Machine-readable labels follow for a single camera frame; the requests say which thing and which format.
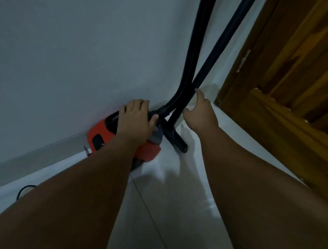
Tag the person's right hand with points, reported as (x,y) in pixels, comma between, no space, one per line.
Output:
(202,115)

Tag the person's left hand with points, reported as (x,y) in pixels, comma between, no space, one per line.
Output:
(134,123)

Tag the red vacuum cleaner body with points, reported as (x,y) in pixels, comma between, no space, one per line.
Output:
(150,154)

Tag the black vacuum wand with nozzle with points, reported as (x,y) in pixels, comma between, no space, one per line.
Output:
(223,43)

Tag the person's right forearm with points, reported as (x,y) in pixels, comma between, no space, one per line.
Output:
(251,195)

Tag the metal door hinge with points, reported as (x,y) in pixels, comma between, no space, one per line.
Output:
(243,61)

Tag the brown wooden door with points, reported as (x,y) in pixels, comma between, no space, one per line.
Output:
(282,77)

